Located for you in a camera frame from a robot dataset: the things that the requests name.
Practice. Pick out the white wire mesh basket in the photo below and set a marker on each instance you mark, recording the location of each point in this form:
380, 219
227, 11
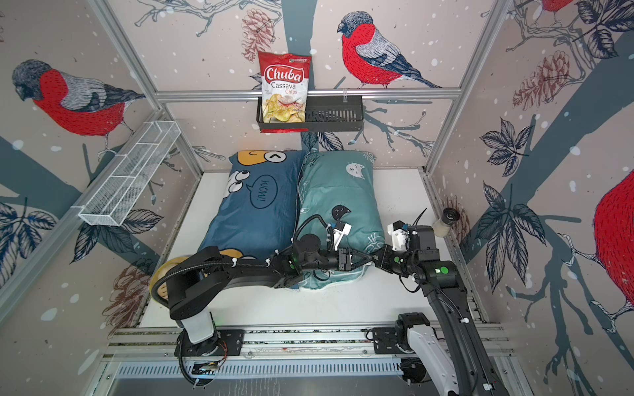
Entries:
118, 194

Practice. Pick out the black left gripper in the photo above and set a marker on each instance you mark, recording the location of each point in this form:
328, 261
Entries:
343, 257

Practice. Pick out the green cat pillow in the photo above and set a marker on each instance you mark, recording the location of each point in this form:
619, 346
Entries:
339, 186

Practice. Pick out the black-capped spice jar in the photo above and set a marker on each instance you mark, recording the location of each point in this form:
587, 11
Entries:
444, 223

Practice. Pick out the blue cartoon pillow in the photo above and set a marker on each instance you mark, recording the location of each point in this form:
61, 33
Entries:
259, 208

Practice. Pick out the black wire shelf basket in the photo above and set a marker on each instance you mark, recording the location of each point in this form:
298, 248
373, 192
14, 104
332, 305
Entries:
323, 114

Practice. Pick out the yellow steamer basket with dumplings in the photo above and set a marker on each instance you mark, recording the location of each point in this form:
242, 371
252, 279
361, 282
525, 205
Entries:
162, 271

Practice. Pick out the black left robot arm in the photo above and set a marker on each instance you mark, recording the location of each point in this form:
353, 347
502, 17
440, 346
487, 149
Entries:
187, 289

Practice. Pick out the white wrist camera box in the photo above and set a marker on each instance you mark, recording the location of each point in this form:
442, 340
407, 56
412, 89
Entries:
340, 230

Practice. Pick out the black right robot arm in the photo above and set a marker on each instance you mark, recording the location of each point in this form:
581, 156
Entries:
457, 363

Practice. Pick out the red Chuba chips bag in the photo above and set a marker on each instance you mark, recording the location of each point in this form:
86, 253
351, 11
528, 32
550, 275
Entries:
285, 85

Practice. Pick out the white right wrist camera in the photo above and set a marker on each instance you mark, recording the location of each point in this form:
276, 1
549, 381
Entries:
398, 231

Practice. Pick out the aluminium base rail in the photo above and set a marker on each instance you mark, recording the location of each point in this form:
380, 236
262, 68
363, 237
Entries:
260, 352

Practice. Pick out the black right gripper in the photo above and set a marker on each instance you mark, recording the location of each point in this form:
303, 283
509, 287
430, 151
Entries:
383, 262

